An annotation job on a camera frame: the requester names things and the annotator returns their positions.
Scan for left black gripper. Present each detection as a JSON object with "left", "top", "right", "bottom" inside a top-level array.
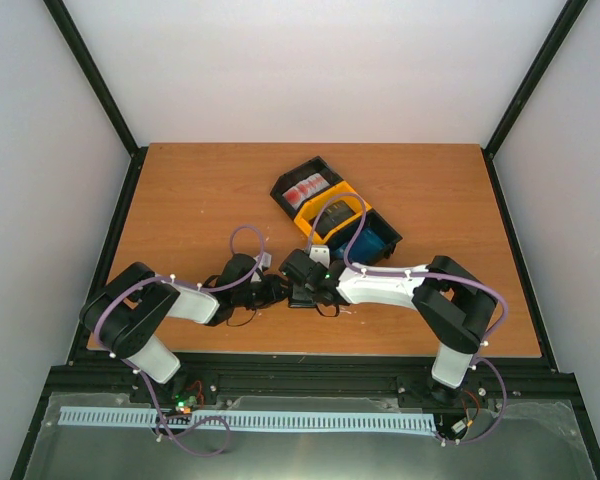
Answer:
[{"left": 234, "top": 275, "right": 293, "bottom": 312}]

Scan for black bin with blue cards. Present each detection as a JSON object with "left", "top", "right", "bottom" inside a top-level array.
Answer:
[{"left": 326, "top": 210, "right": 402, "bottom": 265}]

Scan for black leather card holder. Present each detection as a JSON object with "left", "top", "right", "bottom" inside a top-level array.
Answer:
[{"left": 288, "top": 296, "right": 315, "bottom": 309}]

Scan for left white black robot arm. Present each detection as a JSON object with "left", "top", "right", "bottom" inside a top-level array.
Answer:
[{"left": 79, "top": 253, "right": 291, "bottom": 403}]

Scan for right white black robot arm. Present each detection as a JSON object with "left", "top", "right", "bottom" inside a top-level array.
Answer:
[{"left": 281, "top": 250, "right": 508, "bottom": 389}]

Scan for stack of blue cards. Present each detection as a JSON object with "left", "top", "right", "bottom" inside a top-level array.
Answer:
[{"left": 331, "top": 227, "right": 386, "bottom": 265}]

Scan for black card holders in bin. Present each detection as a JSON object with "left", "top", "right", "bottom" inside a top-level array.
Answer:
[{"left": 315, "top": 200, "right": 355, "bottom": 239}]

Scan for stack of red cards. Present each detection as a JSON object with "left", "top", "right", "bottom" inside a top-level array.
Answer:
[{"left": 283, "top": 173, "right": 330, "bottom": 209}]

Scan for black bin with red cards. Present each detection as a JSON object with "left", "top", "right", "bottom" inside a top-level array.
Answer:
[{"left": 270, "top": 156, "right": 342, "bottom": 219}]

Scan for yellow plastic bin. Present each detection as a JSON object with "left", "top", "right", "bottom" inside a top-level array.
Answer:
[{"left": 293, "top": 181, "right": 372, "bottom": 251}]

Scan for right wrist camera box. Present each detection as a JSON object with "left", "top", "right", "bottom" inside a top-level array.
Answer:
[{"left": 279, "top": 249, "right": 328, "bottom": 292}]

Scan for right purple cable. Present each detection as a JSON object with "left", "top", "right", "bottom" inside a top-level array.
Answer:
[{"left": 305, "top": 193, "right": 510, "bottom": 446}]

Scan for black aluminium frame rail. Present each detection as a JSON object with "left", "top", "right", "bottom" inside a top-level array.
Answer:
[{"left": 43, "top": 351, "right": 580, "bottom": 399}]

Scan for light blue slotted cable duct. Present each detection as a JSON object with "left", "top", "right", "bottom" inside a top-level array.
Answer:
[{"left": 57, "top": 406, "right": 436, "bottom": 436}]

